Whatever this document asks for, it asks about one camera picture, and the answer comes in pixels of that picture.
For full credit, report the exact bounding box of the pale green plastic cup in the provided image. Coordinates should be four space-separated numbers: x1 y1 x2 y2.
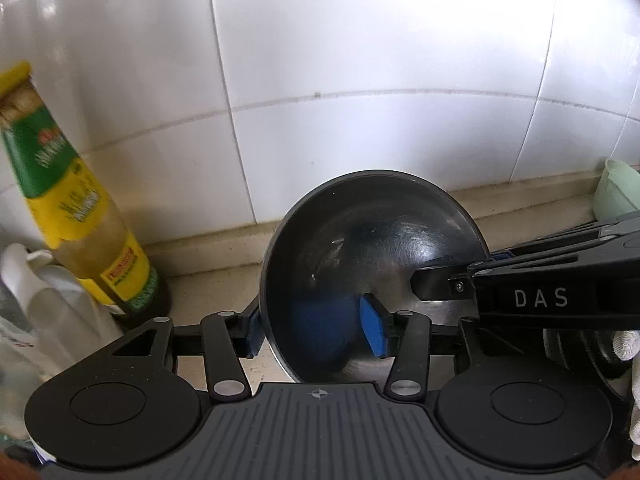
592 158 640 221

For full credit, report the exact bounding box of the yellow green label sauce bottle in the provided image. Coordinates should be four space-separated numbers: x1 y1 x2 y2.
0 61 173 317

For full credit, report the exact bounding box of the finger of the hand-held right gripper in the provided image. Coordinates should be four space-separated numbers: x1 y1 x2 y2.
487 211 640 263
410 240 640 331

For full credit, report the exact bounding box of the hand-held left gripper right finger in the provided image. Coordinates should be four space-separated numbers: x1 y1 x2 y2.
359 294 506 402

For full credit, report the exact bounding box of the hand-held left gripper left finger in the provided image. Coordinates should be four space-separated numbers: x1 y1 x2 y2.
110 307 264 404

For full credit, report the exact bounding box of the clear plastic bag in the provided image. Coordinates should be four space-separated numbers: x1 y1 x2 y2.
0 242 126 461

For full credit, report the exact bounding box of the white towel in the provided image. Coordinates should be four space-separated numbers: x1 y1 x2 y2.
612 330 640 446

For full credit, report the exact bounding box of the stainless steel bowl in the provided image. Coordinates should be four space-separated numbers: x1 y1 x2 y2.
259 171 491 383

